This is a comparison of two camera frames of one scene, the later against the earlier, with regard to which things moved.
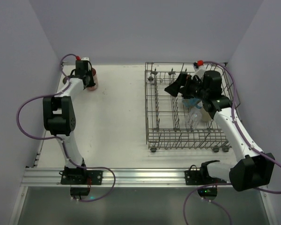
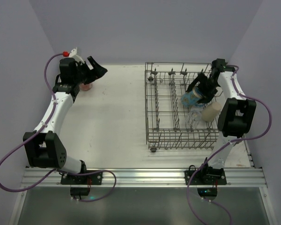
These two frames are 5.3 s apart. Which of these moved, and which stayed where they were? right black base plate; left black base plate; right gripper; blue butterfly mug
Moved: right gripper
Stayed: blue butterfly mug; right black base plate; left black base plate
